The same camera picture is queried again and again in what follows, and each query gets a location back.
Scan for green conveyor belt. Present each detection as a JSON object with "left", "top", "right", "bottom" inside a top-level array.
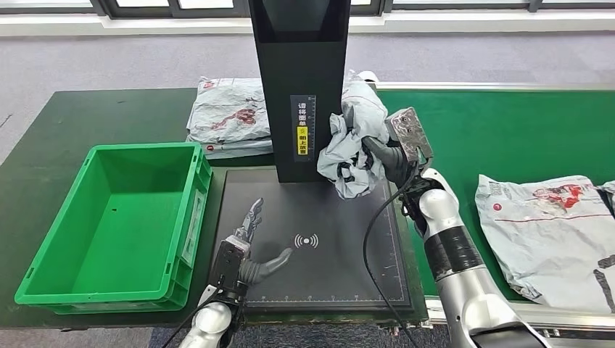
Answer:
[{"left": 376, "top": 90, "right": 615, "bottom": 304}]

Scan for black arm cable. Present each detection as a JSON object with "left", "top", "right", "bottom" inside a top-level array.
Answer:
[
  {"left": 160, "top": 283, "right": 227, "bottom": 348},
  {"left": 361, "top": 160, "right": 424, "bottom": 348}
]

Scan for dark window frame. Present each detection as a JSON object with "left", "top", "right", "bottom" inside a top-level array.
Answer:
[{"left": 0, "top": 0, "right": 615, "bottom": 19}]

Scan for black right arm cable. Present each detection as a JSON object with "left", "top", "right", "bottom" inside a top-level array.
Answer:
[{"left": 361, "top": 160, "right": 424, "bottom": 348}]

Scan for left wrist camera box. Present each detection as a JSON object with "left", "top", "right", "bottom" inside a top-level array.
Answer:
[{"left": 210, "top": 239, "right": 251, "bottom": 291}]

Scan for green plastic crate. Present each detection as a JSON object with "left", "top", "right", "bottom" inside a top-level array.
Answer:
[{"left": 14, "top": 141, "right": 213, "bottom": 315}]

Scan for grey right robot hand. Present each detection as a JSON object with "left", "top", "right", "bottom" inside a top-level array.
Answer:
[{"left": 363, "top": 136, "right": 421, "bottom": 190}]

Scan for black inbound scanner machine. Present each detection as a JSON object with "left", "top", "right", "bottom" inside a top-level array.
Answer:
[{"left": 207, "top": 0, "right": 415, "bottom": 314}]

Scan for flat grey parcel red dot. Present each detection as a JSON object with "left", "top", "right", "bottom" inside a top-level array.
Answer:
[{"left": 186, "top": 136, "right": 274, "bottom": 160}]

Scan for grey parcel large black letters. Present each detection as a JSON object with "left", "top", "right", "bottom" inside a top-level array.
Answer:
[{"left": 474, "top": 173, "right": 615, "bottom": 315}]

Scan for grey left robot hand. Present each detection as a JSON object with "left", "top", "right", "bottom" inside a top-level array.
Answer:
[{"left": 237, "top": 197, "right": 294, "bottom": 286}]

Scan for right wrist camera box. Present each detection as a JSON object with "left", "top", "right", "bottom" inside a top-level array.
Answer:
[{"left": 384, "top": 106, "right": 435, "bottom": 165}]

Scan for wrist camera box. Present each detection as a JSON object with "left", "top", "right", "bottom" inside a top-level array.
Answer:
[
  {"left": 384, "top": 106, "right": 435, "bottom": 165},
  {"left": 210, "top": 239, "right": 251, "bottom": 291}
]

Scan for grey poly parcel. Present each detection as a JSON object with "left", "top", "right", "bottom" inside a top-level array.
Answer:
[{"left": 317, "top": 72, "right": 390, "bottom": 200}]

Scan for aluminium conveyor frame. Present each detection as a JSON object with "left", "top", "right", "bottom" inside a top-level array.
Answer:
[{"left": 374, "top": 81, "right": 615, "bottom": 348}]

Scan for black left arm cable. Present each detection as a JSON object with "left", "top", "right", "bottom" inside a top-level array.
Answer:
[{"left": 160, "top": 283, "right": 227, "bottom": 348}]

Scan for grey parcel dark red smear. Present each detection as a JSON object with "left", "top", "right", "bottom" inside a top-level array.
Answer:
[{"left": 595, "top": 180, "right": 615, "bottom": 215}]

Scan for flat grey parcel red print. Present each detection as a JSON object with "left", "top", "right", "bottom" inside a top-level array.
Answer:
[{"left": 186, "top": 75, "right": 273, "bottom": 145}]

